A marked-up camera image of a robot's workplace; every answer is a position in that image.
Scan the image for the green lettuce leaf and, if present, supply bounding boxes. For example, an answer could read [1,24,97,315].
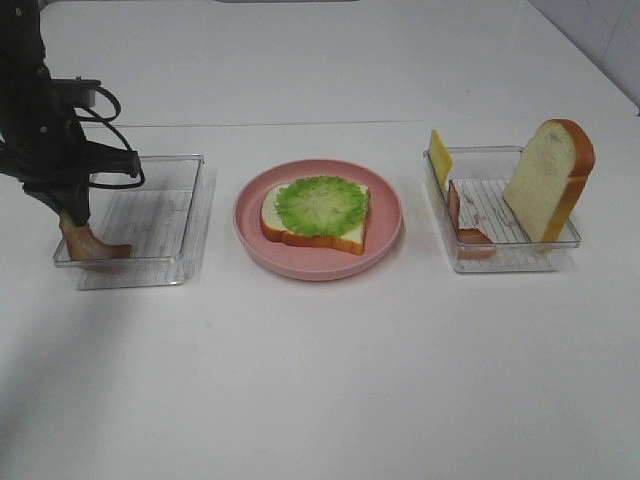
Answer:
[275,175,370,237]

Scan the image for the pink round plate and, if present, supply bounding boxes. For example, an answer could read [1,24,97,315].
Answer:
[234,159,403,281]

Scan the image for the clear plastic tray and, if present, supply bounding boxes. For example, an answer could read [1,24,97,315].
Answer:
[423,146,581,274]
[53,155,216,290]

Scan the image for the right clear plastic tray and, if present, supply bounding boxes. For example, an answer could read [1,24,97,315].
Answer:
[423,146,581,274]

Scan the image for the brown bacon strip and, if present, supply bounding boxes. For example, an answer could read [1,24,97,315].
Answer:
[59,210,133,261]

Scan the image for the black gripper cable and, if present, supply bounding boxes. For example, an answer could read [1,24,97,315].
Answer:
[69,84,146,190]

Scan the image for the toast bread slice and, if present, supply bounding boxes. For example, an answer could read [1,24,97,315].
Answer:
[260,183,369,255]
[503,119,595,243]

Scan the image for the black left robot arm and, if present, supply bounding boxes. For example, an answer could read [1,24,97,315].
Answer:
[1,1,145,226]

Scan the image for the pink bacon strip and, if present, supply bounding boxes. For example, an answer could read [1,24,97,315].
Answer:
[447,180,496,260]

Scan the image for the yellow cheese slice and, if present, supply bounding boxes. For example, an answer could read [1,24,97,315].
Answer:
[427,130,453,222]

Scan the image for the left clear plastic tray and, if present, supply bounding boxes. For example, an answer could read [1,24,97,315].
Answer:
[53,155,216,290]

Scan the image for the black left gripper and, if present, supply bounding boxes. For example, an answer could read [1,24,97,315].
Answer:
[1,69,141,225]

